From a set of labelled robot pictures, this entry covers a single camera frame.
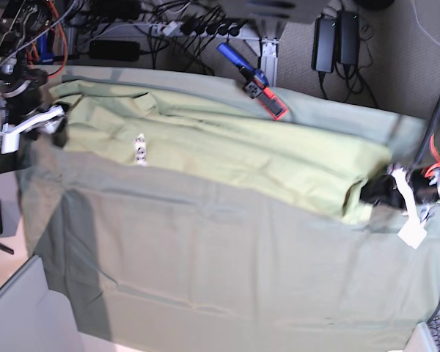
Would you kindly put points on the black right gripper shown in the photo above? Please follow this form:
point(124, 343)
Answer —
point(56, 127)

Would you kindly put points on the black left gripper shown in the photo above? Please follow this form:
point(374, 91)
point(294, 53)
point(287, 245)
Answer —
point(382, 191)

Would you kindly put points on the yellow-green T-shirt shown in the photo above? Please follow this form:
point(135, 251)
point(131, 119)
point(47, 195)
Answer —
point(320, 171)

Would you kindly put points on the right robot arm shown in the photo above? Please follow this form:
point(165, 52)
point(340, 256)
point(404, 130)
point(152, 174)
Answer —
point(22, 110)

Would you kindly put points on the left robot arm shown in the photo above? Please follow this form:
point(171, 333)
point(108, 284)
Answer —
point(422, 177)

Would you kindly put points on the dark cloth at edge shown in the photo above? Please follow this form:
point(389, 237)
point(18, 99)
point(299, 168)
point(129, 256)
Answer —
point(10, 162)

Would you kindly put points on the black power brick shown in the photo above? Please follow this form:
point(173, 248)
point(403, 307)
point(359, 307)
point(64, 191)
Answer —
point(127, 51)

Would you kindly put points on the green table cloth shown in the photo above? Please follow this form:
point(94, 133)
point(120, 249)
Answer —
point(162, 260)

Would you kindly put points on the white power strip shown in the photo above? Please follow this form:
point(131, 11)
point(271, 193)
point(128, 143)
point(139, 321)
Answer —
point(224, 28)

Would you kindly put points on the blue red clamp centre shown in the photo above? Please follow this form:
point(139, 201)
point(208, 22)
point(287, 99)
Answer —
point(256, 85)

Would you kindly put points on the black power adapter right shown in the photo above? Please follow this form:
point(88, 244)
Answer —
point(348, 39)

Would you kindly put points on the black power adapter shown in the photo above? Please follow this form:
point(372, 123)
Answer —
point(323, 45)
point(348, 39)

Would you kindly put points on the black power adapter left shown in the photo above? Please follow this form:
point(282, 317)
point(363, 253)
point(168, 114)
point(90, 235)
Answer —
point(323, 45)

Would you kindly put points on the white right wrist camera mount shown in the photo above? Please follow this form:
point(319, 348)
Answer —
point(10, 135)

